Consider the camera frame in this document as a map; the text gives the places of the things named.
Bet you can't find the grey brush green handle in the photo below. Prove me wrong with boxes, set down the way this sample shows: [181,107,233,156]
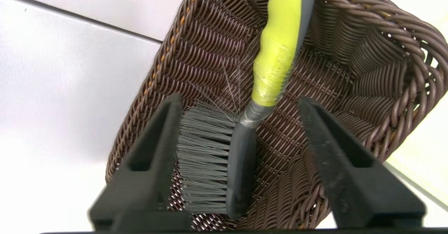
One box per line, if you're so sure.
[176,0,317,221]

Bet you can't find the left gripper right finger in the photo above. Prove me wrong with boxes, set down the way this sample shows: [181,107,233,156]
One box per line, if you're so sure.
[297,97,427,229]

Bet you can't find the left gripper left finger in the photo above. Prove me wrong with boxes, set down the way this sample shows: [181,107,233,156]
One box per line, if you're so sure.
[87,93,191,232]

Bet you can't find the dark brown wicker basket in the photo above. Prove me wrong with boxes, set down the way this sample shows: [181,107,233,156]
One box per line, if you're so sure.
[105,0,448,231]

